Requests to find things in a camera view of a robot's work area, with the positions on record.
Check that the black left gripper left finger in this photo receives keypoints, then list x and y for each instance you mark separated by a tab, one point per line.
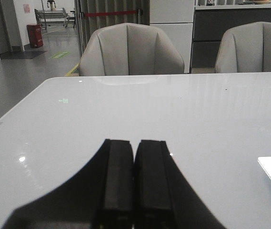
99	196

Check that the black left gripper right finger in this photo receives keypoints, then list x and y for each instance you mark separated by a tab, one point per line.
164	199

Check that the grey upholstered chair left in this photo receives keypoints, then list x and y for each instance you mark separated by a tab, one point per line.
130	49

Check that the grey upholstered chair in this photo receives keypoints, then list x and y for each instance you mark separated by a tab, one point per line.
130	49
245	49

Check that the red bin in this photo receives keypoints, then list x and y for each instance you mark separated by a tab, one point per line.
35	36

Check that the grey upholstered chair right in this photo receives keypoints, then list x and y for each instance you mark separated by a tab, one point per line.
245	49

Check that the white cabinet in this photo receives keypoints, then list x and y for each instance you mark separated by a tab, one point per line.
175	18

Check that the red barrier belt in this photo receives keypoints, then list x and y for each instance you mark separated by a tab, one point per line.
114	13

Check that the dark grey counter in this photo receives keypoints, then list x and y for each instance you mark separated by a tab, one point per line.
211	22

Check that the metal trolley rack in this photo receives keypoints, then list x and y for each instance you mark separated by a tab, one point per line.
52	13

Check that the fruit bowl on counter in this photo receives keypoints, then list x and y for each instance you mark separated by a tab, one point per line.
261	1

